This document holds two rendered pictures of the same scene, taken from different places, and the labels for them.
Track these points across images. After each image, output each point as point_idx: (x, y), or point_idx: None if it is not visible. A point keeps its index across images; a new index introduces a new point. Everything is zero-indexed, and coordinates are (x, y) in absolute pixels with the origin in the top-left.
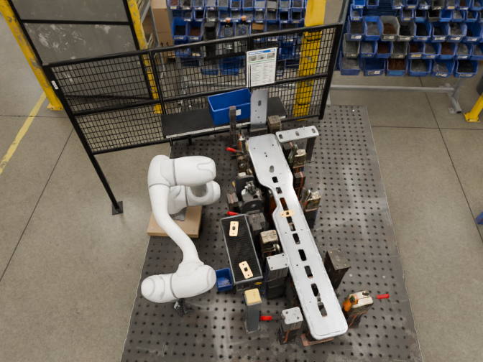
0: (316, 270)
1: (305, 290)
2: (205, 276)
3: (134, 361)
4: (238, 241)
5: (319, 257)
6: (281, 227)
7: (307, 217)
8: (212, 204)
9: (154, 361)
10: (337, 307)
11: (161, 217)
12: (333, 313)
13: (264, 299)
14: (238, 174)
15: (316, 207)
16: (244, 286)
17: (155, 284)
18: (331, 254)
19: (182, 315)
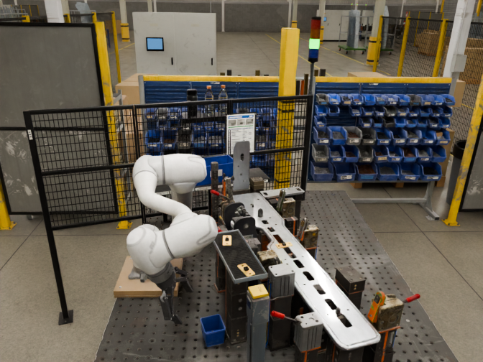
0: (328, 287)
1: (318, 304)
2: (207, 219)
3: None
4: (233, 249)
5: (328, 277)
6: (279, 256)
7: None
8: (192, 267)
9: None
10: (361, 317)
11: (149, 194)
12: (358, 323)
13: (267, 351)
14: None
15: (315, 245)
16: (240, 335)
17: (145, 230)
18: (342, 271)
19: (169, 316)
